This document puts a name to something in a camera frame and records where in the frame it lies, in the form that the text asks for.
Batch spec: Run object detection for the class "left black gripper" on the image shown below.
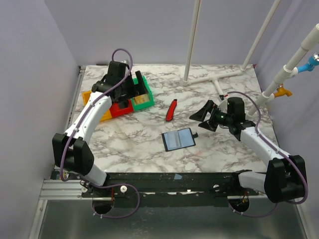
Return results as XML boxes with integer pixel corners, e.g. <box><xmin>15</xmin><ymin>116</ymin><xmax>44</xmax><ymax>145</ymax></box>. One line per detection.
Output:
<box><xmin>119</xmin><ymin>71</ymin><xmax>149</xmax><ymax>102</ymax></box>

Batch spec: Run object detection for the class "white pvc pipe frame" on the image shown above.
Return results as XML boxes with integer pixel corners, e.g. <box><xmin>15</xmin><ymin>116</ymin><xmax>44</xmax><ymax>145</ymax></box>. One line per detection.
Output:
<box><xmin>181</xmin><ymin>0</ymin><xmax>281</xmax><ymax>97</ymax></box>

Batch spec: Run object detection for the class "white pipe with blue fitting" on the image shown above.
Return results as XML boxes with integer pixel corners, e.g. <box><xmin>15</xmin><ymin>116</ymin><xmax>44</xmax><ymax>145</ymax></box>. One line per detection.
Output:
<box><xmin>246</xmin><ymin>24</ymin><xmax>319</xmax><ymax>118</ymax></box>

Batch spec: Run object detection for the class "yellow plastic bin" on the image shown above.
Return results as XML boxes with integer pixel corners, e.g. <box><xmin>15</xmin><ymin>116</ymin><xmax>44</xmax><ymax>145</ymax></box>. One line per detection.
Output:
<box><xmin>82</xmin><ymin>90</ymin><xmax>112</xmax><ymax>122</ymax></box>

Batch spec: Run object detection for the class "green plastic bin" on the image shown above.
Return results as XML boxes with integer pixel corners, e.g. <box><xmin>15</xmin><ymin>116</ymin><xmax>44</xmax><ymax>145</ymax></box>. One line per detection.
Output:
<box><xmin>131</xmin><ymin>76</ymin><xmax>155</xmax><ymax>112</ymax></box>

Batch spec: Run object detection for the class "gold beige credit card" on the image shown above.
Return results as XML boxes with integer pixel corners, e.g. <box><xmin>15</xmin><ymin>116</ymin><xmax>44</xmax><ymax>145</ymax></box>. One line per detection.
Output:
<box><xmin>134</xmin><ymin>94</ymin><xmax>150</xmax><ymax>105</ymax></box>

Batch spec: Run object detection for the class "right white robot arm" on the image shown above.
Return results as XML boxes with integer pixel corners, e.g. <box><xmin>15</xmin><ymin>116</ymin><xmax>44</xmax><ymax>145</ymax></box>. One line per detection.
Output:
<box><xmin>189</xmin><ymin>97</ymin><xmax>308</xmax><ymax>203</ymax></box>

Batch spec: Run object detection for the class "aluminium extrusion rail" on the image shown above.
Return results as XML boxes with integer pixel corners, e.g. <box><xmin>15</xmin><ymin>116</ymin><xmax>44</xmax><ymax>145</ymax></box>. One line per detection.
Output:
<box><xmin>39</xmin><ymin>178</ymin><xmax>304</xmax><ymax>204</ymax></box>

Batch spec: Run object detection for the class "red black utility knife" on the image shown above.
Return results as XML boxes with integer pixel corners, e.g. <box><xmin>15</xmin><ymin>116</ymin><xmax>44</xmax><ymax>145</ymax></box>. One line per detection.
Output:
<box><xmin>165</xmin><ymin>99</ymin><xmax>177</xmax><ymax>122</ymax></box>

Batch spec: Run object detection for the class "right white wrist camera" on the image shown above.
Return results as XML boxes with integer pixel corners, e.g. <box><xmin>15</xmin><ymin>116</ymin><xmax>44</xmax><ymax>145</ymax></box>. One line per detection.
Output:
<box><xmin>218</xmin><ymin>95</ymin><xmax>228</xmax><ymax>113</ymax></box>

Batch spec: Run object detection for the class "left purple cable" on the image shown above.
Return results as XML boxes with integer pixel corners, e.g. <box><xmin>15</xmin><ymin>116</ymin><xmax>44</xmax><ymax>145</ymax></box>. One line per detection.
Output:
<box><xmin>59</xmin><ymin>48</ymin><xmax>141</xmax><ymax>220</ymax></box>

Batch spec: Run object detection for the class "black metal base rail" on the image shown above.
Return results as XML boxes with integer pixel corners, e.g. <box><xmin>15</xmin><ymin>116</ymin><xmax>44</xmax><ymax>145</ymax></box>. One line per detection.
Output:
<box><xmin>82</xmin><ymin>173</ymin><xmax>257</xmax><ymax>210</ymax></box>

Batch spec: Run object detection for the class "black leather card holder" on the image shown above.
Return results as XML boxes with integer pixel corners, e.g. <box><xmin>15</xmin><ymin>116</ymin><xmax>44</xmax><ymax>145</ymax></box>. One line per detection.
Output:
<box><xmin>161</xmin><ymin>128</ymin><xmax>198</xmax><ymax>152</ymax></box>

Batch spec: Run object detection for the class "red plastic bin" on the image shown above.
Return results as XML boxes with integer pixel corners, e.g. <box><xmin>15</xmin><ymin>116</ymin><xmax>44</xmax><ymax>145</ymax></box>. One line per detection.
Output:
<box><xmin>110</xmin><ymin>100</ymin><xmax>134</xmax><ymax>118</ymax></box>

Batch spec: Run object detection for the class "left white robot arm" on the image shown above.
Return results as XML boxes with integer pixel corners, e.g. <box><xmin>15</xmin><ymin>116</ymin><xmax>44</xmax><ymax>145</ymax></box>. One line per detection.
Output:
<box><xmin>52</xmin><ymin>61</ymin><xmax>148</xmax><ymax>197</ymax></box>

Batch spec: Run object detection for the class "yellow pipe fitting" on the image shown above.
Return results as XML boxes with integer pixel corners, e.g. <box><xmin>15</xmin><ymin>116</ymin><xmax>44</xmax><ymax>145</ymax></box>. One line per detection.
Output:
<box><xmin>274</xmin><ymin>84</ymin><xmax>293</xmax><ymax>98</ymax></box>

